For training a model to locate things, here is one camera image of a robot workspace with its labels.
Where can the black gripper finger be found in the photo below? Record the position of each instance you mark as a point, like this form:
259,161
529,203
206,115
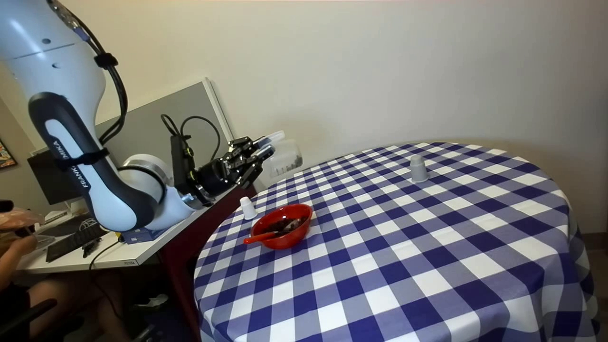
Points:
259,163
257,148

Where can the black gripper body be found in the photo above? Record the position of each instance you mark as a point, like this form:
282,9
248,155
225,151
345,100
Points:
221,170

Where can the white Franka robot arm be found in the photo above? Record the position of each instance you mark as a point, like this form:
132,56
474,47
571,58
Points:
77,159

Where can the person right forearm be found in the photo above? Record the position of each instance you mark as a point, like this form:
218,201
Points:
10,267

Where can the dark brown bowl contents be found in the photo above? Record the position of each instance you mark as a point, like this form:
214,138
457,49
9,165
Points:
286,226

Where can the red bowl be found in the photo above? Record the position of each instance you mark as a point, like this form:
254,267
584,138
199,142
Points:
294,235

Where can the person right hand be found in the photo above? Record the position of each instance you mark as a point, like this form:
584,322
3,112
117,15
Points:
26,245

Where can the person left hand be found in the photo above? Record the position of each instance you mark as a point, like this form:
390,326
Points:
18,220

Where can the small white plastic cup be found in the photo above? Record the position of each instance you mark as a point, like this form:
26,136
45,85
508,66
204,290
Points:
248,208

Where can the grey partition panel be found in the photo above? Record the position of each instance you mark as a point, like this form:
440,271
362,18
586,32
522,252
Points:
145,134

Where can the blue box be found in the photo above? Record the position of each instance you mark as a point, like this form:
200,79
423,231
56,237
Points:
140,237

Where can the white office desk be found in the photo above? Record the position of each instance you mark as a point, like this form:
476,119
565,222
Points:
115,258

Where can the small clear plastic cup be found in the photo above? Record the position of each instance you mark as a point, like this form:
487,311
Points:
419,170

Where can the black keyboard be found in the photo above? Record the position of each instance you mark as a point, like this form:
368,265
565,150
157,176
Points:
73,241

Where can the black computer monitor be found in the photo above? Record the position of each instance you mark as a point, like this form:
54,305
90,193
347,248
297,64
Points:
45,182

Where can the blue white checkered tablecloth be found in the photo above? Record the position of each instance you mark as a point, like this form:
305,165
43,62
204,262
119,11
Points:
411,267

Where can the black chair armrest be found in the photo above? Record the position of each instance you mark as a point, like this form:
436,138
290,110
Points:
26,315

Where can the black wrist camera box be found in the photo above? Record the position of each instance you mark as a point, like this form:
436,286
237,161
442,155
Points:
183,163

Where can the small framed wall picture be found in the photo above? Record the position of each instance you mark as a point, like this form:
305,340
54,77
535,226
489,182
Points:
7,155

